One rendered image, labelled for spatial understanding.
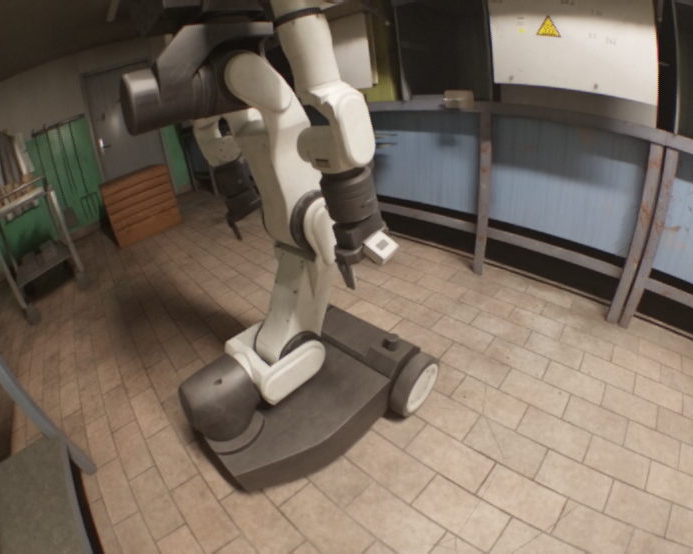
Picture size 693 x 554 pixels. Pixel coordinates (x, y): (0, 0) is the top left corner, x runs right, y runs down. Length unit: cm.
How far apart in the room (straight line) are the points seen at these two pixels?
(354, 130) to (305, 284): 42
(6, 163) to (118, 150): 166
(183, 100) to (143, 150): 438
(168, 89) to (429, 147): 136
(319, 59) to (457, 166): 124
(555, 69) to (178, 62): 112
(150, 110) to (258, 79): 19
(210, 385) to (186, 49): 67
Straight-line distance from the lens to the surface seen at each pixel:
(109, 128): 491
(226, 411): 77
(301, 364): 79
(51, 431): 117
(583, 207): 148
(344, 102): 46
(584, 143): 144
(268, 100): 61
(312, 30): 47
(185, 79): 57
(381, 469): 94
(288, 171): 67
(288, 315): 78
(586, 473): 107
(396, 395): 91
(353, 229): 54
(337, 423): 83
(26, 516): 112
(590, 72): 125
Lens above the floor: 86
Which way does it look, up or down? 31 degrees down
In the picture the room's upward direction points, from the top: 7 degrees counter-clockwise
